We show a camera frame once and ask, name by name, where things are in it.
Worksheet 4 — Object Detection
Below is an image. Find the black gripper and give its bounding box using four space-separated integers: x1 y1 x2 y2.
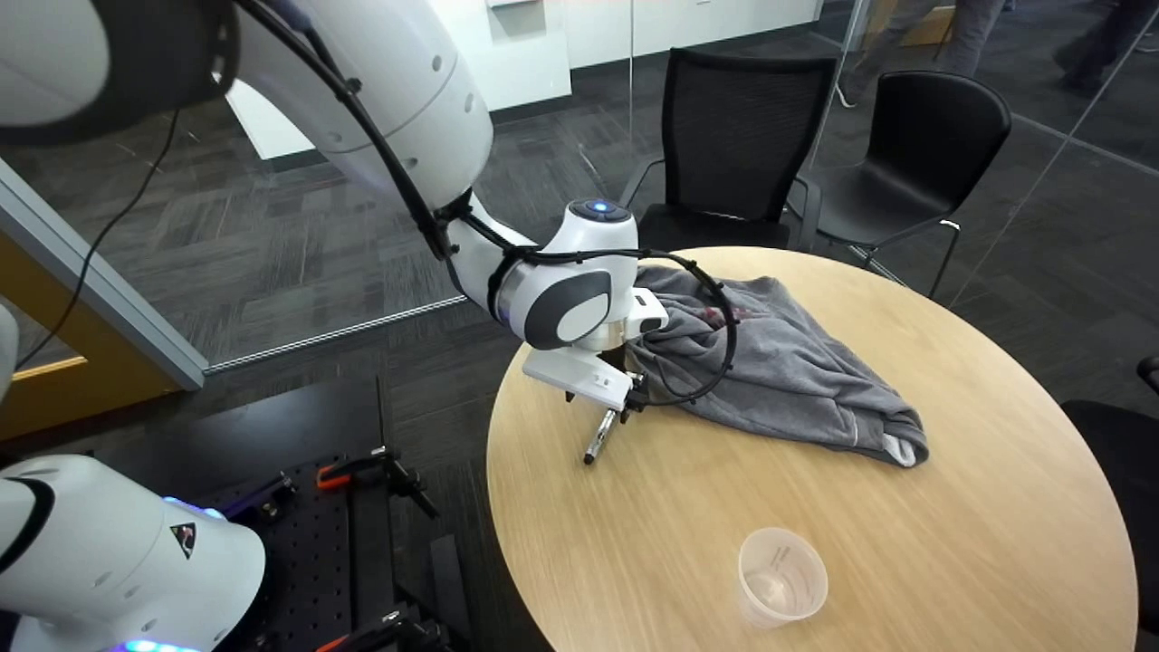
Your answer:
593 343 652 433

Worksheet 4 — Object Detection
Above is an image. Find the black and white marker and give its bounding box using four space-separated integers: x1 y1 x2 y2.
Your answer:
582 408 623 466

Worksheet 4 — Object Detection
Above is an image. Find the clear plastic cup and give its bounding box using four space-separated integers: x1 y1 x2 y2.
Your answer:
734 526 832 631

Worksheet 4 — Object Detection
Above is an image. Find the grey hooded sweatshirt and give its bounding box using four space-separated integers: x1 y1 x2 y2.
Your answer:
623 264 933 472

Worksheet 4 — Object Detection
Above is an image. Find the black mesh chair with armrests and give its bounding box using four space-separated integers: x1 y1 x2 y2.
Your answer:
620 46 843 253

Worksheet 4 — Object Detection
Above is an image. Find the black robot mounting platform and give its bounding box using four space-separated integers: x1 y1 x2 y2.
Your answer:
156 373 478 652

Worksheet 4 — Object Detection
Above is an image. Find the round wooden table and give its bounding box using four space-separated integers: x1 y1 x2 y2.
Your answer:
480 244 1140 652

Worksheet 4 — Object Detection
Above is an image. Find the small dark clamp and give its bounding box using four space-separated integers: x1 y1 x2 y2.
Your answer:
221 472 300 526

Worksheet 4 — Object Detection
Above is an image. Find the black plastic shell chair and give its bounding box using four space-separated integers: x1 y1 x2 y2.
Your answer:
808 70 1015 301

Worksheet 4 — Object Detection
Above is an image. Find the wooden door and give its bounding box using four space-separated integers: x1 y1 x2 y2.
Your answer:
894 0 964 51

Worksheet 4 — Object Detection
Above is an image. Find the person in dark trousers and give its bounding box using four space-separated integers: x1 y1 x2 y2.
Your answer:
1049 0 1159 101

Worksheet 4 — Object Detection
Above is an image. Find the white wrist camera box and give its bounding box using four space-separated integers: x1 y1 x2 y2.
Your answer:
520 343 645 416

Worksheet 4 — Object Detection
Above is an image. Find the black arm-routed cable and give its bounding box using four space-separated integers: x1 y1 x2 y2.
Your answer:
232 0 744 408

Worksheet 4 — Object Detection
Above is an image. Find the orange-handled black clamp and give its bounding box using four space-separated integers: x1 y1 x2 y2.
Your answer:
316 599 461 652
316 445 441 517

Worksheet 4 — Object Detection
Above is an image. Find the black hanging cable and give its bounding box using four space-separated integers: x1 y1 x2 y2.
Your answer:
11 107 189 370

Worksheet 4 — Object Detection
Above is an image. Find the wood panel with grey frame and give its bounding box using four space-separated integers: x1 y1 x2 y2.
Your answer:
0 160 211 445

